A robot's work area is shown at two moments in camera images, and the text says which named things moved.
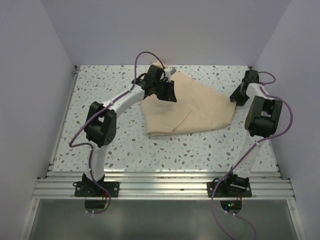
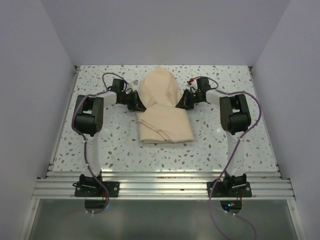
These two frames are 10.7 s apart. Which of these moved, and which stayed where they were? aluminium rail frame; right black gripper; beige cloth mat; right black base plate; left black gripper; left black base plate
Moved: right black gripper; beige cloth mat; left black gripper
Stayed: aluminium rail frame; left black base plate; right black base plate
